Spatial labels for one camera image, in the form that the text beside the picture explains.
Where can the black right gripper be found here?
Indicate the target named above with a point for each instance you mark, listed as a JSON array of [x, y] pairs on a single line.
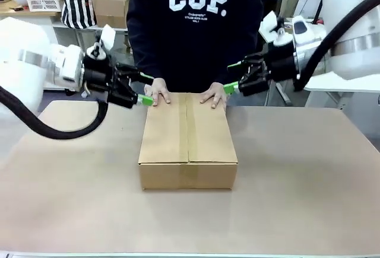
[[280, 63]]

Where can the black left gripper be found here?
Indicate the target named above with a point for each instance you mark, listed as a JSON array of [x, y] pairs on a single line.
[[99, 77]]

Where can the brown cardboard shipping box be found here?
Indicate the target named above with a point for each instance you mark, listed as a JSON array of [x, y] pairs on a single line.
[[187, 139]]

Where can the person left forearm navy sleeve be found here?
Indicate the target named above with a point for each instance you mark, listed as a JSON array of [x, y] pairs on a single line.
[[237, 44]]

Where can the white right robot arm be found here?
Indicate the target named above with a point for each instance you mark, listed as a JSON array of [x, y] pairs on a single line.
[[350, 12]]

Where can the person right forearm navy sleeve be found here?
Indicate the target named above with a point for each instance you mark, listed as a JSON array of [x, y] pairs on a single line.
[[139, 59]]

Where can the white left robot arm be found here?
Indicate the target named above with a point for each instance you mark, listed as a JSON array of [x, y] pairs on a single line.
[[26, 59]]

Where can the person right hand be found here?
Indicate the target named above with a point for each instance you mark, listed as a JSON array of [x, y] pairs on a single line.
[[158, 90]]

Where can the person left hand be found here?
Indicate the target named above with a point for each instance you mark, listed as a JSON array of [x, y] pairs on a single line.
[[216, 92]]

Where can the person in navy CGP sweatshirt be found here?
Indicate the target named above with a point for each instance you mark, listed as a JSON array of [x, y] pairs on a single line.
[[193, 38]]

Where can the open brown cardboard carton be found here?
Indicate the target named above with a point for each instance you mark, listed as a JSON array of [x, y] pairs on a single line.
[[111, 10]]

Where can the white side table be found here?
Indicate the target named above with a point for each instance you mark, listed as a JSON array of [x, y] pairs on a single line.
[[341, 85]]

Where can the black white striped tote bag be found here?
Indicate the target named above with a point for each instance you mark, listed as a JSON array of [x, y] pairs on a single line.
[[77, 9]]

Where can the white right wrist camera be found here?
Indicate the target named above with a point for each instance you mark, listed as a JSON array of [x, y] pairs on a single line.
[[279, 31]]

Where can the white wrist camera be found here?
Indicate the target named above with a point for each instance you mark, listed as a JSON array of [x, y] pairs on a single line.
[[102, 43], [279, 31]]

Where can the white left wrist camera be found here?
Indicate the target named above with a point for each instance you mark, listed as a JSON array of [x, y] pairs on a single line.
[[102, 43]]

